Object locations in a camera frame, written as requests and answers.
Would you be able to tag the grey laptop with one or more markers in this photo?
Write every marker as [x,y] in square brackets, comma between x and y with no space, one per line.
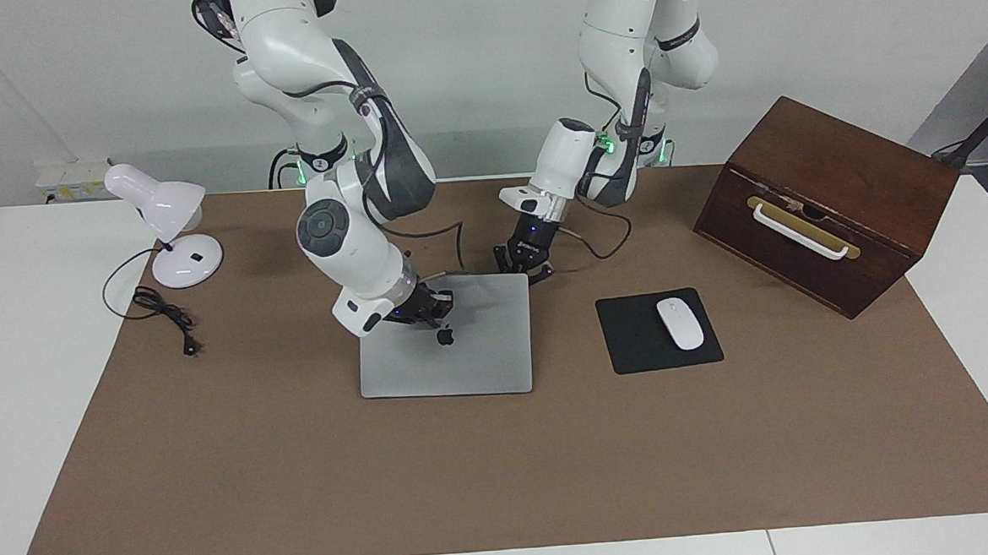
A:
[465,364]

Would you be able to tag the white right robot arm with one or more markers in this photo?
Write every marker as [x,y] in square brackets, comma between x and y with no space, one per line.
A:
[348,243]

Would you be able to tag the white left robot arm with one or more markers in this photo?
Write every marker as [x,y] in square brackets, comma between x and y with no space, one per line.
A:
[564,160]

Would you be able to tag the dark wooden box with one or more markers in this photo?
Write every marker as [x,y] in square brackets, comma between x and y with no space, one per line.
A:
[845,191]

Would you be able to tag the black mouse pad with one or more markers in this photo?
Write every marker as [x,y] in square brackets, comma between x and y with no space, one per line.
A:
[628,338]

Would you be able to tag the white desk lamp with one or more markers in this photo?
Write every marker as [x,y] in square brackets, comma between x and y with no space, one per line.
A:
[160,202]

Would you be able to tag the brown table mat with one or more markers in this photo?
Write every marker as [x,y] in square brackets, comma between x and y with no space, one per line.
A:
[471,482]

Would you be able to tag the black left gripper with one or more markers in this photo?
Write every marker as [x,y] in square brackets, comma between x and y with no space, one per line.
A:
[534,240]

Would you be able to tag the white computer mouse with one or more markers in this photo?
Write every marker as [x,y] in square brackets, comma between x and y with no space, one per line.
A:
[681,323]

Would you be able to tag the white power strip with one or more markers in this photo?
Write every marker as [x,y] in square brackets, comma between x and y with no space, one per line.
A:
[70,181]

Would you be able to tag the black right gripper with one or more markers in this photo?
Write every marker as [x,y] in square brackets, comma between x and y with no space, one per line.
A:
[415,307]

